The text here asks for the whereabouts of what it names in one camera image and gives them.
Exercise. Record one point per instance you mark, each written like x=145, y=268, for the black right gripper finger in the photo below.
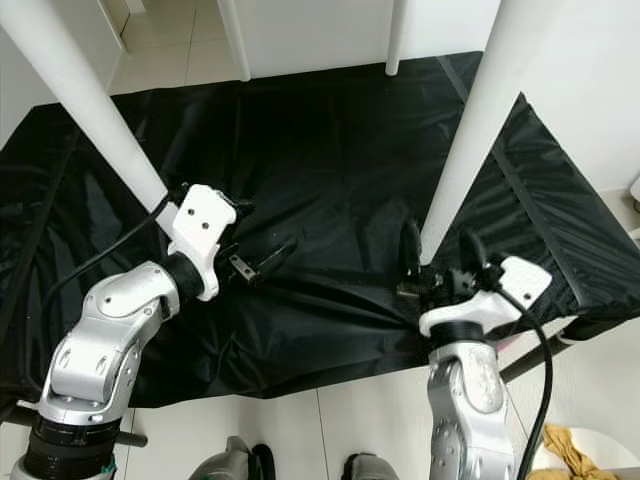
x=473, y=252
x=410, y=250

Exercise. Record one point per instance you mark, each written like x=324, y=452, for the yellow crumpled cloth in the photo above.
x=570, y=455

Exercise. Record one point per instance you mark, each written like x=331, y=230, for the black table cloth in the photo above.
x=340, y=160

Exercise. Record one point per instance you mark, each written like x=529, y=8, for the white plastic chair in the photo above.
x=635, y=200

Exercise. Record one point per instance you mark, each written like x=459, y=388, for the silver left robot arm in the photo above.
x=110, y=340

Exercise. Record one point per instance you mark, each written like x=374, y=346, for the white plastic table leg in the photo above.
x=397, y=35
x=490, y=110
x=235, y=40
x=100, y=110

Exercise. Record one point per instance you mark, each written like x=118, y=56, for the grey right robot foot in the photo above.
x=370, y=468

